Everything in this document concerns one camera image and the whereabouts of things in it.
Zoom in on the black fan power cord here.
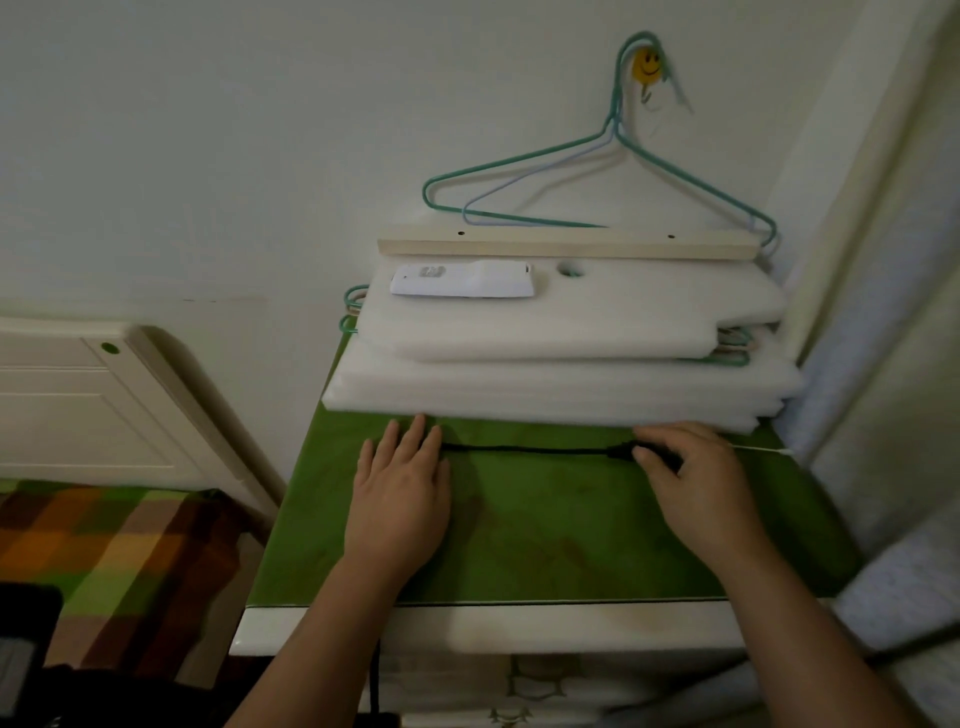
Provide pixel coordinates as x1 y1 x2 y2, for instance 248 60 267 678
367 442 682 728

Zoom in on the black fan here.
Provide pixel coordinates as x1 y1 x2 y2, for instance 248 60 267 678
0 581 249 728

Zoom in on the bed with plaid blanket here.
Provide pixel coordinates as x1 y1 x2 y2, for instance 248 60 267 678
0 316 288 691

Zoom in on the large white foam sheet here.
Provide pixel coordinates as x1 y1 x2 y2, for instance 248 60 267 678
322 333 808 435

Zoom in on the white foam sheet with hole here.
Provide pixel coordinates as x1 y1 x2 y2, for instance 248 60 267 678
353 254 789 365

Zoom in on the green wire hanger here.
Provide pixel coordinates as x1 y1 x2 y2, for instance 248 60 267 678
422 31 781 264

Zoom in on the lavender wire hanger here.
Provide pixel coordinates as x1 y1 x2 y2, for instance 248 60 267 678
462 131 766 249

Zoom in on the green desk mat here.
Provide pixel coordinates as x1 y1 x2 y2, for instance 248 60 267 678
247 333 864 607

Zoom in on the person's right hand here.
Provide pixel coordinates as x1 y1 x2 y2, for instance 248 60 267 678
633 421 774 575

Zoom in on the white curtain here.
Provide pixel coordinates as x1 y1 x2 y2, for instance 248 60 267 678
599 0 960 728

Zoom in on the white remote control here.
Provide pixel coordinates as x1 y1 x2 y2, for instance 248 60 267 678
388 260 538 300

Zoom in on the person's left forearm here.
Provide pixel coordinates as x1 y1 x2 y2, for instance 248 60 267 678
224 554 421 728

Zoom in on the yellow smiley wall hook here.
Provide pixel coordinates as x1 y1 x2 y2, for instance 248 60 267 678
629 46 665 103

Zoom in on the person's right forearm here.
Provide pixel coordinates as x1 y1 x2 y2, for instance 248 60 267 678
719 539 931 728

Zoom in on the person's left hand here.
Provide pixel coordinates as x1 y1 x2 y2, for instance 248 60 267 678
343 413 453 590

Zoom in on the wooden strip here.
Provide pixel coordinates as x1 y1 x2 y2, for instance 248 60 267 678
377 222 757 262

